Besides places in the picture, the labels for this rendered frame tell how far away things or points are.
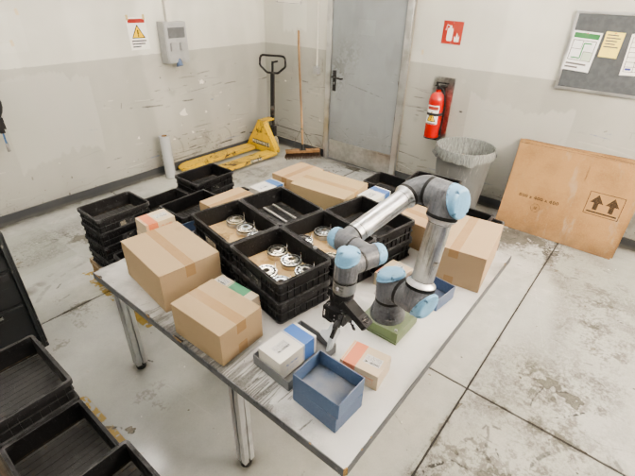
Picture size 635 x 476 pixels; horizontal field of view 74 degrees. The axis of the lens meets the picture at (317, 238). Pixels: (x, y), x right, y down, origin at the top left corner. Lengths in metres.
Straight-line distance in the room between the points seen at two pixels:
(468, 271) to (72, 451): 1.88
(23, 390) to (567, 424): 2.65
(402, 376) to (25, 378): 1.61
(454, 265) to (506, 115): 2.60
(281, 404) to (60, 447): 0.95
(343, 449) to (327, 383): 0.22
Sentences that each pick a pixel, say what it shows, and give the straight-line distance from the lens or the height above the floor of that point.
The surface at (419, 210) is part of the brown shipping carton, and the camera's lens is 2.55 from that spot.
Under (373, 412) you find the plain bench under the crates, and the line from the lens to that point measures 1.61.
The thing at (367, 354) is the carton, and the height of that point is 0.77.
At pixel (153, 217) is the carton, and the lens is 2.35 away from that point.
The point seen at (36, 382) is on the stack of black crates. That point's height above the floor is 0.49.
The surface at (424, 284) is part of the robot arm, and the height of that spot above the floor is 1.02.
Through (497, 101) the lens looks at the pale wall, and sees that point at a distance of 4.57.
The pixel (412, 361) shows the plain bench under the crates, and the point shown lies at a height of 0.70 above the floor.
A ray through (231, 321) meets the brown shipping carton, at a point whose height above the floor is 0.86.
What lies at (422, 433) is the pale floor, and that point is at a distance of 2.47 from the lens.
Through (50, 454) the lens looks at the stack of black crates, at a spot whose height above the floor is 0.38.
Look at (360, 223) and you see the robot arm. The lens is 1.46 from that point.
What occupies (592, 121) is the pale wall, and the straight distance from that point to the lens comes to 4.42.
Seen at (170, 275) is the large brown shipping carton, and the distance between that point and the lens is 1.95.
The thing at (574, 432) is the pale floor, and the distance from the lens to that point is 2.79.
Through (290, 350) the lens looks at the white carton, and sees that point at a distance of 1.65.
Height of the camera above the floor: 1.99
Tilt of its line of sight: 31 degrees down
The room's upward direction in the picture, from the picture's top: 2 degrees clockwise
